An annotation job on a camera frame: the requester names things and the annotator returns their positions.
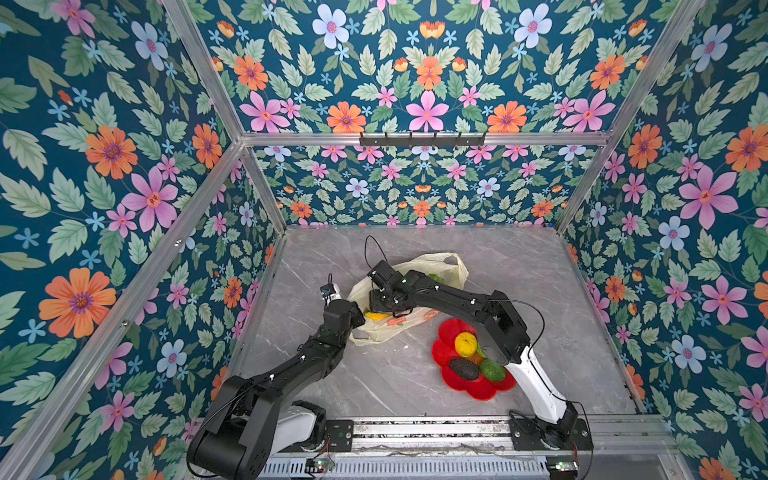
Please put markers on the yellow fake banana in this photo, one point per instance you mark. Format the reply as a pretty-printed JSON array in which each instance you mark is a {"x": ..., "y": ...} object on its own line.
[{"x": 376, "y": 317}]

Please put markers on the yellow fake lemon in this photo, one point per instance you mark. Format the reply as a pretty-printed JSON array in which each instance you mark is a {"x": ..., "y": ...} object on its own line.
[{"x": 466, "y": 344}]

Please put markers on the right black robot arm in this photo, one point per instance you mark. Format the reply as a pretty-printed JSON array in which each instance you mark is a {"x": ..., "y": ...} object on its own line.
[{"x": 503, "y": 336}]

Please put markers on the aluminium mounting rail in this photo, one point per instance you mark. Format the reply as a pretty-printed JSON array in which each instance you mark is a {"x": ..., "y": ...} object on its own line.
[{"x": 478, "y": 447}]

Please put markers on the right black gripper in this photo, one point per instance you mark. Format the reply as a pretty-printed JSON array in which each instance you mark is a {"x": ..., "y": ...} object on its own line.
[{"x": 374, "y": 302}]

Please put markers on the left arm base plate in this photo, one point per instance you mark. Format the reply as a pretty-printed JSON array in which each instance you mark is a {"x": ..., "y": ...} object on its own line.
[{"x": 334, "y": 436}]

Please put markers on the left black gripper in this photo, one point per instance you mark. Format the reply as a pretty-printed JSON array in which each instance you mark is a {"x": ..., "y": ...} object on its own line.
[{"x": 354, "y": 314}]

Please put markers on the red flower-shaped plate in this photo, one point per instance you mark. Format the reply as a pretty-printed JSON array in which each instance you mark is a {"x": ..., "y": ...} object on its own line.
[{"x": 443, "y": 351}]

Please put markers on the light green fake custard apple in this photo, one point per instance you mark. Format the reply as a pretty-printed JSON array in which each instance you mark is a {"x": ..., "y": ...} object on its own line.
[{"x": 492, "y": 371}]

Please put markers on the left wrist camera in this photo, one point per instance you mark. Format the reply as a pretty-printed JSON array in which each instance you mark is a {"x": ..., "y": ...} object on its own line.
[{"x": 330, "y": 292}]

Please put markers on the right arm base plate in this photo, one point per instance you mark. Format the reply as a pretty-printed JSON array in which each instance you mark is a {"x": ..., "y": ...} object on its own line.
[{"x": 531, "y": 433}]

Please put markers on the cream plastic bag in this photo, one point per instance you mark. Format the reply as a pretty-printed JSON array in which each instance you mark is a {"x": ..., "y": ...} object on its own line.
[{"x": 447, "y": 265}]

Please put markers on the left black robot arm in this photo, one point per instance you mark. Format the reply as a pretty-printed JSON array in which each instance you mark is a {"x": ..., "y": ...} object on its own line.
[{"x": 235, "y": 440}]

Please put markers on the dark fake avocado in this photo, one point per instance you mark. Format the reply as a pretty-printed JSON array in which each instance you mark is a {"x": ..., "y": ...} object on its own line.
[{"x": 464, "y": 369}]

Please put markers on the black hook rail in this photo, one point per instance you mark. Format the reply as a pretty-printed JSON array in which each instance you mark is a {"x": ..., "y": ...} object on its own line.
[{"x": 411, "y": 139}]

